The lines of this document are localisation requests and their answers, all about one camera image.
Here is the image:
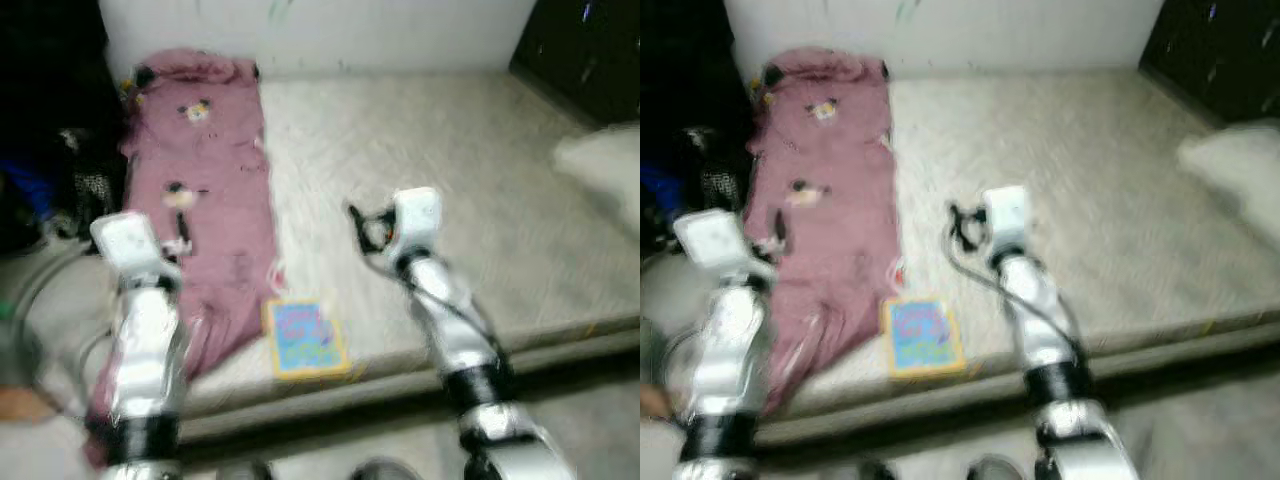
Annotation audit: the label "purple cartoon print blanket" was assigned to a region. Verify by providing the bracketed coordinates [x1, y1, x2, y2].
[85, 48, 286, 471]
[745, 45, 906, 416]

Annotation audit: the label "white quilted mattress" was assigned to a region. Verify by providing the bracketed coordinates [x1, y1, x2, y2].
[755, 68, 1280, 446]
[100, 70, 641, 446]

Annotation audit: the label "colourful children's board book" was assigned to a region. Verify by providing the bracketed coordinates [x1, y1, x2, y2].
[880, 295, 968, 379]
[262, 298, 353, 381]

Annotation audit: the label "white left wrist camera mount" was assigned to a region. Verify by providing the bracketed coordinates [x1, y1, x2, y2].
[672, 208, 766, 291]
[90, 210, 183, 291]

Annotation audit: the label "silver right robot leg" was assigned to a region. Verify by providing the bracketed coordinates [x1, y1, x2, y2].
[350, 458, 411, 480]
[965, 455, 1026, 480]

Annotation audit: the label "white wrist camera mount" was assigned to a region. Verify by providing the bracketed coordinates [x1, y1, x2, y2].
[982, 185, 1033, 263]
[672, 208, 766, 291]
[90, 210, 183, 291]
[385, 187, 443, 263]

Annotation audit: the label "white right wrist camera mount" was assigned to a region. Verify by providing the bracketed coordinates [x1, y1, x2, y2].
[385, 187, 443, 263]
[982, 185, 1033, 263]

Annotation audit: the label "cream pillow with lettering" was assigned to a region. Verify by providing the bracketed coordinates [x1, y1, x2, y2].
[552, 122, 641, 236]
[1175, 125, 1280, 236]

